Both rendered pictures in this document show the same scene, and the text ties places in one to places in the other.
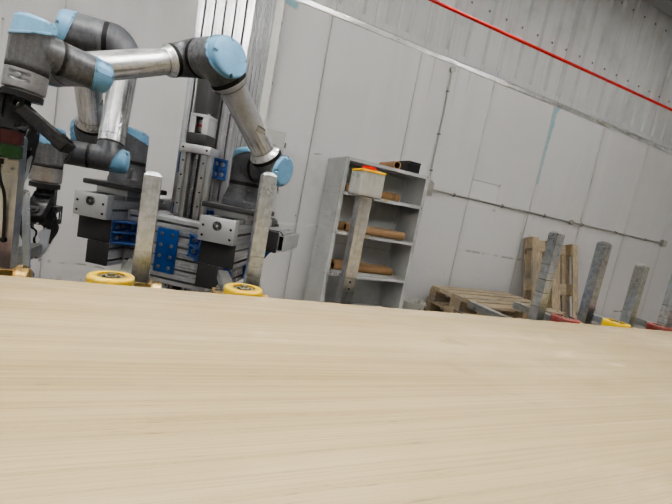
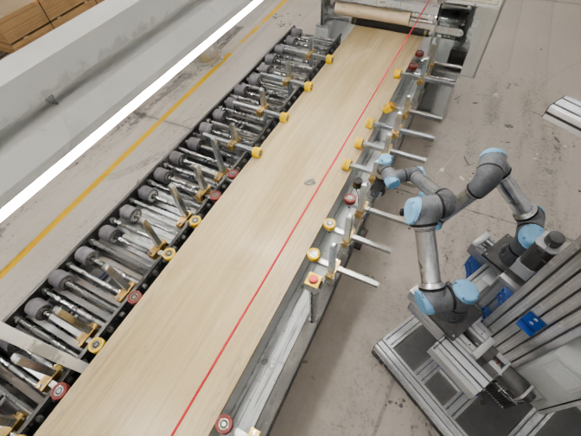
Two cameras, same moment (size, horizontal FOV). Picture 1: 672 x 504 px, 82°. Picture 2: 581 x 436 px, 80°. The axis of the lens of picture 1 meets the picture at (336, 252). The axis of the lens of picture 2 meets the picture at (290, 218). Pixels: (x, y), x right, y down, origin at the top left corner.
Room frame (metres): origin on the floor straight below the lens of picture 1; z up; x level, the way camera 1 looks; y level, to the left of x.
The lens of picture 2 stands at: (1.59, -0.55, 2.73)
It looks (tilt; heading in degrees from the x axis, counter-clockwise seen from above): 54 degrees down; 144
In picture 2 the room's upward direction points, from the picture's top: 5 degrees counter-clockwise
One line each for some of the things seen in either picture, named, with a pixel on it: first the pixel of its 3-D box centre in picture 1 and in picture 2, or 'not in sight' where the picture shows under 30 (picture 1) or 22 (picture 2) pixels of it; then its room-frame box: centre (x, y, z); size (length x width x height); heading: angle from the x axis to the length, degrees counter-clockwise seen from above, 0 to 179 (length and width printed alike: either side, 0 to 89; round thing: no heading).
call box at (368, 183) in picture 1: (366, 185); (313, 283); (1.05, -0.05, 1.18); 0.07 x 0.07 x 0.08; 23
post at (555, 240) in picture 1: (540, 298); not in sight; (1.33, -0.73, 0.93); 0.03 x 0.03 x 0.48; 23
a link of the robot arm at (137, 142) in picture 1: (130, 143); (528, 239); (1.61, 0.91, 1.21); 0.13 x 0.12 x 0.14; 112
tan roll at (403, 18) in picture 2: not in sight; (391, 16); (-0.65, 2.62, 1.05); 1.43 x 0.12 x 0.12; 23
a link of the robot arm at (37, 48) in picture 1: (33, 46); (385, 164); (0.83, 0.70, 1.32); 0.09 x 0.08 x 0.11; 149
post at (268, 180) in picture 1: (253, 268); (331, 266); (0.95, 0.19, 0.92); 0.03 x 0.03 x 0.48; 23
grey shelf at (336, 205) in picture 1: (363, 245); not in sight; (3.81, -0.26, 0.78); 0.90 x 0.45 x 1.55; 114
